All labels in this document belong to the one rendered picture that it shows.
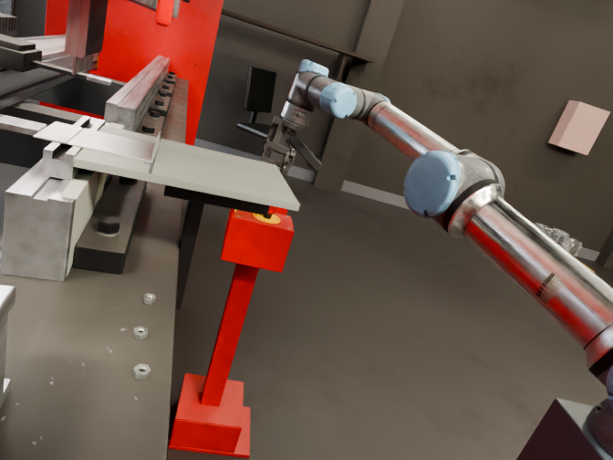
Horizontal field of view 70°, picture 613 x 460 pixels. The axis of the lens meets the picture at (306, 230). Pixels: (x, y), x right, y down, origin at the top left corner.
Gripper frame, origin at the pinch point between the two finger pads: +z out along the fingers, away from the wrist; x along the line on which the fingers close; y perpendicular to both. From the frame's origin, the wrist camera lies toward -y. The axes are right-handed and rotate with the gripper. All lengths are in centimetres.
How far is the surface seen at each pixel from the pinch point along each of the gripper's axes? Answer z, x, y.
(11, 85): -6, 8, 64
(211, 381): 60, 9, -1
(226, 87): 15, -353, 32
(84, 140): -16, 59, 33
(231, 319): 37.2, 8.5, -0.1
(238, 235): 8.4, 15.3, 7.0
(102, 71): 11, -152, 91
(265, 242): 8.0, 15.4, 0.0
